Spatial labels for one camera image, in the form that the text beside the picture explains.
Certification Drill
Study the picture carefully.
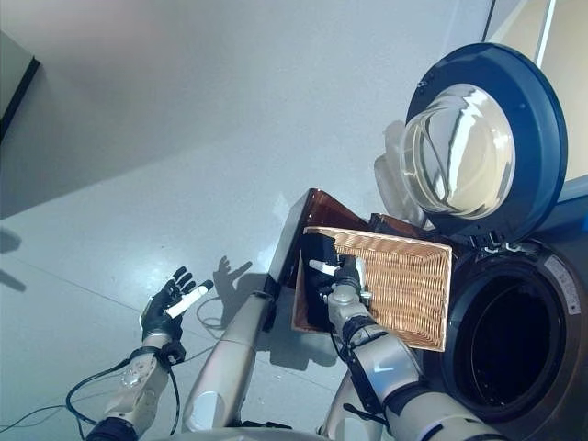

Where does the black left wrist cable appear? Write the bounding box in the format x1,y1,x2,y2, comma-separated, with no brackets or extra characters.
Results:
65,353,181,437

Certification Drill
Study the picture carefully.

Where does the grey robot torso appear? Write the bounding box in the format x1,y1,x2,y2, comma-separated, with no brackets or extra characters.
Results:
151,420,322,441

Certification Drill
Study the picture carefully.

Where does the large black garment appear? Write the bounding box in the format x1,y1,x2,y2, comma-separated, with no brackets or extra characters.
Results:
298,232,341,332

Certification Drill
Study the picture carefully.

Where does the dark brown glossy stool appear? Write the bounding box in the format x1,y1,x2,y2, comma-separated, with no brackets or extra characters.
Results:
265,187,442,332

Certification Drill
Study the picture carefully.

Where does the silver left robot leg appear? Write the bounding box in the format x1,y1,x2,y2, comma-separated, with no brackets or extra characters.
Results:
181,289,277,433

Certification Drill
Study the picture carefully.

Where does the grey cabinet with black edge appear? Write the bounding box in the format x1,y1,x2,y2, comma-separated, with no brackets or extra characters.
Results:
0,29,41,143

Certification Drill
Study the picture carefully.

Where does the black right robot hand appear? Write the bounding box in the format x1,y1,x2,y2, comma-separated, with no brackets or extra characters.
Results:
308,254,374,304

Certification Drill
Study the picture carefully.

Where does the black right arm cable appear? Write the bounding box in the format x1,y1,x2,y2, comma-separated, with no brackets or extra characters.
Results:
330,330,391,424

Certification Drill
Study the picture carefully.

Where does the round glass washer door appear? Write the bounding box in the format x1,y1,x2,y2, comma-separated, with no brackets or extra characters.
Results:
374,41,570,244

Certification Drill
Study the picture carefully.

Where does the grey front-load washing machine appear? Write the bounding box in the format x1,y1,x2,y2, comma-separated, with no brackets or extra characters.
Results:
422,174,588,441

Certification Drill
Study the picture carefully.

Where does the rectangular wicker laundry basket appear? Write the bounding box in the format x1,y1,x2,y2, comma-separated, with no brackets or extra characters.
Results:
291,225,454,354

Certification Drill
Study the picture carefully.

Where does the silver robot leg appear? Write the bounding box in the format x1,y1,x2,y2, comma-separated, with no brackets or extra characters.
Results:
319,376,391,441
181,289,277,433

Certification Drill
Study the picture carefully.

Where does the silver right robot leg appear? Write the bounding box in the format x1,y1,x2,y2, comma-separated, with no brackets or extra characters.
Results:
319,376,391,441

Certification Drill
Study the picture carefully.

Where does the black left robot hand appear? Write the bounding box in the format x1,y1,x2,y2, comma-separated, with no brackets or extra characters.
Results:
140,265,213,344

